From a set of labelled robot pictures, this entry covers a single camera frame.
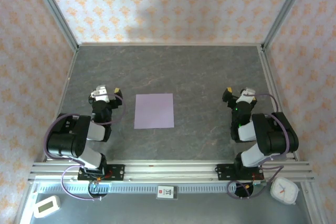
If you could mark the purple square paper sheet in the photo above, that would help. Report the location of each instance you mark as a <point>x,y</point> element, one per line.
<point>154,110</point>

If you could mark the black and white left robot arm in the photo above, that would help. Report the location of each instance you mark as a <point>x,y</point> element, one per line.
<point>68,140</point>

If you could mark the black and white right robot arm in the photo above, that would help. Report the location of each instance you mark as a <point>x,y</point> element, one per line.
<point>275,134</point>

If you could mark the grey metal sheet panel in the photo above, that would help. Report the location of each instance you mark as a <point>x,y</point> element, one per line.
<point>131,211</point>

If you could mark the aluminium back bar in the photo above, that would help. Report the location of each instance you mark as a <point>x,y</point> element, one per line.
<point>170,43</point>

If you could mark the white analog clock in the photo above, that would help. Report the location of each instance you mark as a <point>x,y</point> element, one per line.
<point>284,191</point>

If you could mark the white card with red logo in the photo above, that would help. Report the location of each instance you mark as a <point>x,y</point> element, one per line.
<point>167,192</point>

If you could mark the white digital timer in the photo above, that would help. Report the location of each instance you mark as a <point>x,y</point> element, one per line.
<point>46,206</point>

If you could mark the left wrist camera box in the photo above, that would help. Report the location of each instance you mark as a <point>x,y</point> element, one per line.
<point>101,95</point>

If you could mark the aluminium side rail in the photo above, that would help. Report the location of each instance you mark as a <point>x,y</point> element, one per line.
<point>265,61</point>
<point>66,81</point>

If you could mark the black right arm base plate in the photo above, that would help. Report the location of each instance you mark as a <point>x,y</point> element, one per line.
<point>223,171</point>

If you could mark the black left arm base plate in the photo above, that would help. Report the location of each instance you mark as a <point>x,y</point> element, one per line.
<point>116,171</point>

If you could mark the aluminium mounting rail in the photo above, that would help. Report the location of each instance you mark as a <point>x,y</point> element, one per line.
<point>170,169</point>

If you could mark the aluminium frame post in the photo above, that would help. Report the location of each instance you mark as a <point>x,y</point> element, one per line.
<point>284,11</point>
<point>56,14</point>

